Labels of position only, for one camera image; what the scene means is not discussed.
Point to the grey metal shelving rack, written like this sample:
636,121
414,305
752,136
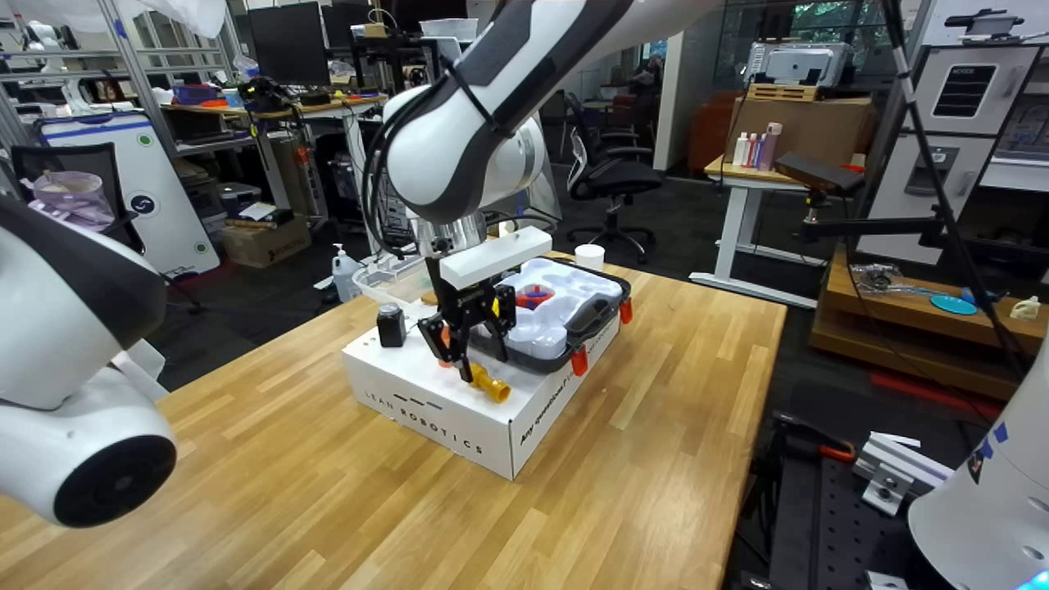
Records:
124,55

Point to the low brown cardboard box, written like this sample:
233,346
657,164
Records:
263,244

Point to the clear sanitizer pump bottle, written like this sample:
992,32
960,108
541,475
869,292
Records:
344,280

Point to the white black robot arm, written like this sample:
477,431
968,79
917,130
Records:
459,153

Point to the white cardboard box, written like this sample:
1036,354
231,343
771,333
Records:
478,421

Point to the white machine with black screen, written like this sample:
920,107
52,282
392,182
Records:
964,87

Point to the black cylindrical object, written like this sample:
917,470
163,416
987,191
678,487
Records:
392,330

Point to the red case latch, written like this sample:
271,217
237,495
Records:
625,310
578,360

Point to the red blue toy piece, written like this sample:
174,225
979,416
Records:
535,295

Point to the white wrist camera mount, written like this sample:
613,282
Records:
492,260

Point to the white machine with grey panel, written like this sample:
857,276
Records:
906,183

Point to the black computer monitor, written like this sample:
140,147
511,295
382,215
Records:
287,45

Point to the grey printer device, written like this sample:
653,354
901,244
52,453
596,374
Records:
799,64

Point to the clear plastic container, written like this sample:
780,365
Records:
569,317

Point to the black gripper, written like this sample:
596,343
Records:
463,303

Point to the white cabinet with blue logo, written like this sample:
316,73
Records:
152,199

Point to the small purple bottle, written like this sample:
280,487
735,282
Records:
767,145

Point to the clear plastic case lid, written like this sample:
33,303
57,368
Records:
382,280

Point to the white paper cup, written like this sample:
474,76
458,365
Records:
590,258

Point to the translucent plastic tub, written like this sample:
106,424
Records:
65,191

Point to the black perforated breadboard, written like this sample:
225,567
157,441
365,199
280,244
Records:
819,536

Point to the large brown cardboard box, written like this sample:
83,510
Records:
819,130

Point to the white standing desk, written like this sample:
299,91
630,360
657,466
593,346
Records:
742,209

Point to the black office chair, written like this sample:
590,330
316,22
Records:
618,182

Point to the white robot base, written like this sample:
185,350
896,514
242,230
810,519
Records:
985,512

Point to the clear plastic bag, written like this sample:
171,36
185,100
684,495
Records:
881,280

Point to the blue flat disc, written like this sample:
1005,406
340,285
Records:
953,303

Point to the silver metal bracket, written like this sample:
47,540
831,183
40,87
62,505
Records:
890,464

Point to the small white bottle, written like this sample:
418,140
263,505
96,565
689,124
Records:
742,147

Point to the low wooden platform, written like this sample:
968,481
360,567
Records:
920,333

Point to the small orange cup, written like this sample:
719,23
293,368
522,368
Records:
428,333

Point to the small white figurine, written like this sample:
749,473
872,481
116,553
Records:
1025,310

